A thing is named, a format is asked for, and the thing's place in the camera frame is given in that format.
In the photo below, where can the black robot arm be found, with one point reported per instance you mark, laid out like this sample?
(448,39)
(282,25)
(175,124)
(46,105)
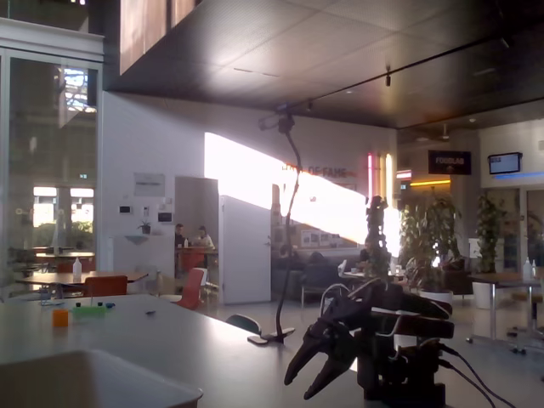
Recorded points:
(425,325)

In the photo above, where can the green flat plastic block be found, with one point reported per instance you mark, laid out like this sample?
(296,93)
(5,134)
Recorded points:
(88,311)

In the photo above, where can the white rectangular plastic tray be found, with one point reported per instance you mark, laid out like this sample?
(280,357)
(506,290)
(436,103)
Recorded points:
(85,378)

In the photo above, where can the orange cube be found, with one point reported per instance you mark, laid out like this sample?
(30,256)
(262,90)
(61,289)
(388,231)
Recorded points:
(60,318)

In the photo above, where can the black gooseneck clamp holder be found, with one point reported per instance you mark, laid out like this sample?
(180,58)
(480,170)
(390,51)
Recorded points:
(276,333)

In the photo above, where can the dark armchair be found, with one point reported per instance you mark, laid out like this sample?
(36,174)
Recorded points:
(314,276)

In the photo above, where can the teal chair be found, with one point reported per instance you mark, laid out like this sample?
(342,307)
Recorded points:
(244,322)

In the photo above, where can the thin dark plant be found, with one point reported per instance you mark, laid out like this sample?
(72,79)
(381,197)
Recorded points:
(376,238)

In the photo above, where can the white door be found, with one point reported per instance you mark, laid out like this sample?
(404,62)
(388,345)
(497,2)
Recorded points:
(246,251)

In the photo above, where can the red chair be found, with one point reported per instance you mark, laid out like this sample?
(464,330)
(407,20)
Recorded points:
(193,285)

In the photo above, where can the large leafy potted plant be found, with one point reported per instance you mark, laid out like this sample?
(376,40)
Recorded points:
(438,225)

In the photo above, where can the white planter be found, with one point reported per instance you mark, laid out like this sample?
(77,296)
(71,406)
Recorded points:
(481,295)

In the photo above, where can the pink neon tube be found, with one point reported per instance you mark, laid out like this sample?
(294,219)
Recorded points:
(370,176)

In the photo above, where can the red high table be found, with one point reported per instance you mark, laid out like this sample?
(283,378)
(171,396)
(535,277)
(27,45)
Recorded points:
(195,251)

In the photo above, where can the seated person light top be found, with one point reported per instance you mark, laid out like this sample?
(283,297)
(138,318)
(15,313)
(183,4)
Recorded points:
(205,239)

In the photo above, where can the orange light strip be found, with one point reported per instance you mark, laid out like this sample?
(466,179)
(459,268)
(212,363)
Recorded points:
(429,182)

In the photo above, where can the seated person dark top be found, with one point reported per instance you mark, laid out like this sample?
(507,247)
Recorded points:
(180,236)

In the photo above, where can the grey table metal legs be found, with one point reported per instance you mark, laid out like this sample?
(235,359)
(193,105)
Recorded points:
(510,278)

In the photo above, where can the tall leafy plant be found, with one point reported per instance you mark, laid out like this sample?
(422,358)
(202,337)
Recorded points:
(491,229)

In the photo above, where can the black foodlab sign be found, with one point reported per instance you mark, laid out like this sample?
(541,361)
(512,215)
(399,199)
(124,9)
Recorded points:
(449,161)

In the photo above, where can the clear plastic bottle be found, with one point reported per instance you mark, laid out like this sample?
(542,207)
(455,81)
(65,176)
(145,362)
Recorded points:
(77,270)
(527,270)

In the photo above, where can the small potted plant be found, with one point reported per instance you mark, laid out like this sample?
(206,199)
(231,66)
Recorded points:
(145,227)

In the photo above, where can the orange chair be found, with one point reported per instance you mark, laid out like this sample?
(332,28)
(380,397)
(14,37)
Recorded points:
(105,285)

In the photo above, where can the wooden table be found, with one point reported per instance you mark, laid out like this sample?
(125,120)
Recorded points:
(106,276)

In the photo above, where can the black track spotlight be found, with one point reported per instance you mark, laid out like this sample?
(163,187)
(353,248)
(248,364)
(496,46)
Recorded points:
(388,78)

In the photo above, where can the wall monitor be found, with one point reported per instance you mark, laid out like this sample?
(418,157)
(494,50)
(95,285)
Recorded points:
(505,162)

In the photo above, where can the white wall poster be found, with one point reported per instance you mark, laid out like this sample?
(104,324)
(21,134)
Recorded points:
(149,183)

